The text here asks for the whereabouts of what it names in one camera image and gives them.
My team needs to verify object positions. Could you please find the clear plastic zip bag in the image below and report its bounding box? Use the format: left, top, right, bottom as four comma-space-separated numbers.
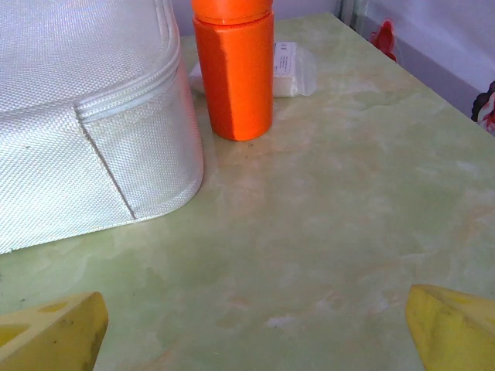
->
188, 39, 319, 98

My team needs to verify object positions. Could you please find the aluminium corner frame post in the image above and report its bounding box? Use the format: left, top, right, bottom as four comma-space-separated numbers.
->
336, 0, 359, 30

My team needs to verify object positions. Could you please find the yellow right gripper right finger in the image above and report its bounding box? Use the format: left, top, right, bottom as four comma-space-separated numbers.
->
405, 284, 495, 371

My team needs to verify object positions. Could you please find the orange cylindrical bottle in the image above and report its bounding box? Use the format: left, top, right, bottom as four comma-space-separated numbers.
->
190, 0, 276, 142

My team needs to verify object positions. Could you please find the white plastic container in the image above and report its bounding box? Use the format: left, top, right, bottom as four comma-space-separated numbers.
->
0, 0, 205, 255

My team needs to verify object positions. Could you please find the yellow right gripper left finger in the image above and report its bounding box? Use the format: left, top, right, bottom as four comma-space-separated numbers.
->
0, 291, 109, 371

